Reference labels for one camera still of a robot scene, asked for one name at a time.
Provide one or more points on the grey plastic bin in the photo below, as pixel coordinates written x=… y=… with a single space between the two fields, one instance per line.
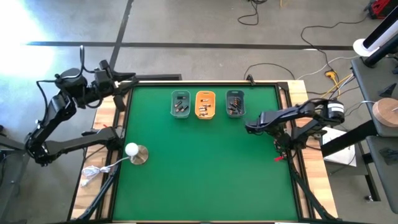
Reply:
x=235 y=93

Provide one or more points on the small black wedge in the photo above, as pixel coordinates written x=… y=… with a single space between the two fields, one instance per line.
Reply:
x=388 y=91

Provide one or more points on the dark metal stand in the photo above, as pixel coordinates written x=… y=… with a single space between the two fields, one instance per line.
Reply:
x=12 y=186

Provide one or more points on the grey side table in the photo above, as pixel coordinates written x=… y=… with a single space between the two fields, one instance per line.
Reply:
x=367 y=93
x=385 y=180

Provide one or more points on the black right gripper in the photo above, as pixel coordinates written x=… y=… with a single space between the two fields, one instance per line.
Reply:
x=269 y=121

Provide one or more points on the dark crumpled object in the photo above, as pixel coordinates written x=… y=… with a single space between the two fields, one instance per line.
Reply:
x=388 y=155

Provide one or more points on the white board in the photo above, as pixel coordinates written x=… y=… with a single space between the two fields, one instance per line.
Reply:
x=342 y=155

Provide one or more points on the black diagonal beam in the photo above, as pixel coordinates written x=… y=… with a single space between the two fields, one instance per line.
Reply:
x=348 y=138

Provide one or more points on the red and black tool case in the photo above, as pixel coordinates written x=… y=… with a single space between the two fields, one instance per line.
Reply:
x=379 y=7

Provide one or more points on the black stand column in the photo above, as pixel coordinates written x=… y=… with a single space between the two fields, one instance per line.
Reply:
x=382 y=51

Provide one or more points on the black clamp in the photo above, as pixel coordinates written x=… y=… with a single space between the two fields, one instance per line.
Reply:
x=251 y=81

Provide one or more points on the black floor vent grille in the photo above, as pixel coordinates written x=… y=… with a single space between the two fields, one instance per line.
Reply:
x=158 y=77

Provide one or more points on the small parts at right edge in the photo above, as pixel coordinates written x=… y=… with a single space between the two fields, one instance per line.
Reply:
x=278 y=158

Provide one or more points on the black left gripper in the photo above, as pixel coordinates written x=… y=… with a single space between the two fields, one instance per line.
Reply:
x=104 y=82

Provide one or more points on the orange plastic bin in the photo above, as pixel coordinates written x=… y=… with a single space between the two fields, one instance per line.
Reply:
x=199 y=93

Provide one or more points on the green table mat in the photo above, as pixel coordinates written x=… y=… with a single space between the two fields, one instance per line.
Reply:
x=186 y=180

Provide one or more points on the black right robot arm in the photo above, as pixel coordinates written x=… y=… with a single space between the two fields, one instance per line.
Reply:
x=298 y=112

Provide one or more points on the round wooden disc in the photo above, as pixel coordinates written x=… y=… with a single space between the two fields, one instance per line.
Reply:
x=387 y=112

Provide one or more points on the teal plastic bin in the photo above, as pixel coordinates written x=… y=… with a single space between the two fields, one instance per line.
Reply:
x=180 y=115

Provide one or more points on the brass lamp with white bulb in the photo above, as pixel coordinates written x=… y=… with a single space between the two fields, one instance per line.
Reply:
x=131 y=149

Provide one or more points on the black stand leg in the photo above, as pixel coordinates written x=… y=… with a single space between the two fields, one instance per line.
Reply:
x=371 y=183

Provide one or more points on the black aluminium table frame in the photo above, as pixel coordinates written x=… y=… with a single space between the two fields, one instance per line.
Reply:
x=202 y=83

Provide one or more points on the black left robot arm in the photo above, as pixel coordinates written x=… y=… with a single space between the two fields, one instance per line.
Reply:
x=46 y=124

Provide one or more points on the white tower fan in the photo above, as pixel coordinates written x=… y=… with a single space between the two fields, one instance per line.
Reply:
x=360 y=48

